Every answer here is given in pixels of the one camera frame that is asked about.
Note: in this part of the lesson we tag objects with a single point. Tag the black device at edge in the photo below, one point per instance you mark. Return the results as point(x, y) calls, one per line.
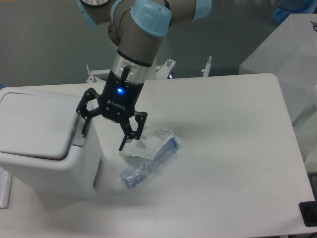
point(309, 213)

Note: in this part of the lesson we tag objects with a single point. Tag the white push-lid trash can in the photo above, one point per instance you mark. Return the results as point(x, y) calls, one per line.
point(43, 145)

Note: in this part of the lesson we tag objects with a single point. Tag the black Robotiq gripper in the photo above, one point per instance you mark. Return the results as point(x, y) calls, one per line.
point(119, 101)

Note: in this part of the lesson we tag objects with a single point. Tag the crumpled white plastic wrapper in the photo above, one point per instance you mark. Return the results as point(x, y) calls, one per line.
point(152, 139)

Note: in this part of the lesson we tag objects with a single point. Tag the blue shoe cover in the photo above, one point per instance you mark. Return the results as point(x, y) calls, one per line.
point(287, 7)

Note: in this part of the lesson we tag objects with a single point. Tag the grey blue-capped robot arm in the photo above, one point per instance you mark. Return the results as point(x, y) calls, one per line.
point(141, 26)

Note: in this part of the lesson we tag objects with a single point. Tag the crushed clear plastic bottle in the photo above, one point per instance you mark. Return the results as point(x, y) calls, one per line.
point(143, 168)

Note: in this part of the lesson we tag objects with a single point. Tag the white metal base bracket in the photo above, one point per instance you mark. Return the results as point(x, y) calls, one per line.
point(157, 71)

